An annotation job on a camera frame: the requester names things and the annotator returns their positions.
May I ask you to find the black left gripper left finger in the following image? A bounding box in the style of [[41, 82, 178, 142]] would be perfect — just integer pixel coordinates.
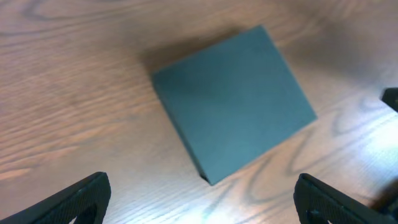
[[1, 172, 111, 224]]

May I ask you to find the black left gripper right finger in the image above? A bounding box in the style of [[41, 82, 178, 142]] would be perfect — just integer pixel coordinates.
[[293, 173, 397, 224]]

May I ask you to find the black gift box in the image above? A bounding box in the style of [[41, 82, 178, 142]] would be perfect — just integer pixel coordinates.
[[152, 26, 317, 185]]

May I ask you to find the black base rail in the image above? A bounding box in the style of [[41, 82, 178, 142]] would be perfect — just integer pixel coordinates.
[[381, 87, 398, 112]]

